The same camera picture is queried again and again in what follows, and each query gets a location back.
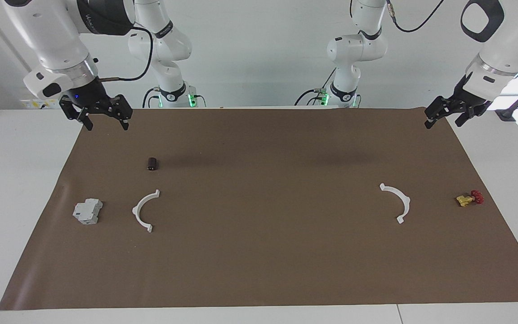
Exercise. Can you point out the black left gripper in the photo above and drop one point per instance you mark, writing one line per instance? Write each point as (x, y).
(463, 96)

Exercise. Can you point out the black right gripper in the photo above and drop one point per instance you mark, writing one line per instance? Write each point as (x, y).
(90, 96)

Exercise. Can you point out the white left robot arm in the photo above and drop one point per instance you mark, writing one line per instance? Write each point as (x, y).
(353, 49)

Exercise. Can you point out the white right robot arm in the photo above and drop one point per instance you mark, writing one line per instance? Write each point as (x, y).
(52, 36)

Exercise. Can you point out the dark brown cylinder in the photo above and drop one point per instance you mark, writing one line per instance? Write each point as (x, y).
(153, 164)

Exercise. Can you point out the grey circuit breaker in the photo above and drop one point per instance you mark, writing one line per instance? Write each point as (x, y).
(87, 211)

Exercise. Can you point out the brown table mat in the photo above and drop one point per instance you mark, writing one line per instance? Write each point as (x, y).
(259, 252)

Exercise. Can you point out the white wall socket box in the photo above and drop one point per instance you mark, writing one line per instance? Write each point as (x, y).
(38, 104)

